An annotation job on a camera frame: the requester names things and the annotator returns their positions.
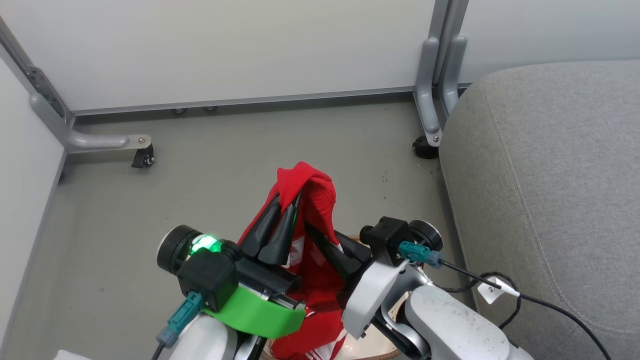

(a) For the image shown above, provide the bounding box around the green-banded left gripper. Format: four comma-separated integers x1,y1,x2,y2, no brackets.
156,193,307,339

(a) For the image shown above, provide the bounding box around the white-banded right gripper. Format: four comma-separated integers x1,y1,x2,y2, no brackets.
305,219,444,341

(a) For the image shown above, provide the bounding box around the red and white clothing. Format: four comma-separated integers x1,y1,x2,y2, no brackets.
237,161,348,360

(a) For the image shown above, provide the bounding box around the cream perforated laundry basket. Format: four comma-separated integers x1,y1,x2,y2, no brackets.
263,235,425,360

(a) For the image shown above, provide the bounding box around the black caster wheel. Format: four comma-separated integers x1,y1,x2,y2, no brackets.
412,135,440,160
131,144,155,169

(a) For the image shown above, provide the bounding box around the grey metal partition leg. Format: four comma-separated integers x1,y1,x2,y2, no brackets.
0,15,152,153
413,0,453,147
440,0,470,117

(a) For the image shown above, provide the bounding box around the white partition panel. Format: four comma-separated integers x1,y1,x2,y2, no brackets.
457,0,640,83
0,57,68,351
0,0,436,112

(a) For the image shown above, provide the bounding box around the grey fabric sofa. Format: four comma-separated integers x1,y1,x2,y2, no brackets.
439,60,640,360

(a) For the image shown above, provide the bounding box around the black cable teal connector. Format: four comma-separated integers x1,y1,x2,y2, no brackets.
150,291,204,360
398,241,613,360

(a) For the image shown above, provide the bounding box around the grey partition bottom rail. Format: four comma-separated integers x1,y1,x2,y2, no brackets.
72,86,416,117

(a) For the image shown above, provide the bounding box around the white cable tag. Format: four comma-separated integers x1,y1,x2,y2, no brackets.
477,276,521,305

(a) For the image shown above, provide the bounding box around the thin black looped cable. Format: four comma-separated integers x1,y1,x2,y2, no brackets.
434,272,522,331

